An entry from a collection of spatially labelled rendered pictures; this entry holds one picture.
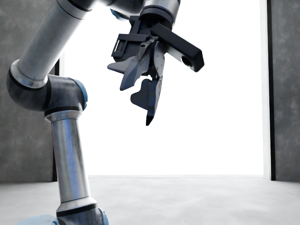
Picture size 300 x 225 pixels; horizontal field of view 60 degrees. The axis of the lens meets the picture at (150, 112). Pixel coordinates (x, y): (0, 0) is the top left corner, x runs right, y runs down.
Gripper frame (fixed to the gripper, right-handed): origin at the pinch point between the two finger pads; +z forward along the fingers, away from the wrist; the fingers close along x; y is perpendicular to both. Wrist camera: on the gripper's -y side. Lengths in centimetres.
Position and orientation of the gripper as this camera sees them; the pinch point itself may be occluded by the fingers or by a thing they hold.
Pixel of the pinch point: (139, 112)
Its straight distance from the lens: 44.8
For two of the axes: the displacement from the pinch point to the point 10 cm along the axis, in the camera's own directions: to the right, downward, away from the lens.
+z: -2.5, 9.0, -3.4
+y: -9.4, -1.4, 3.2
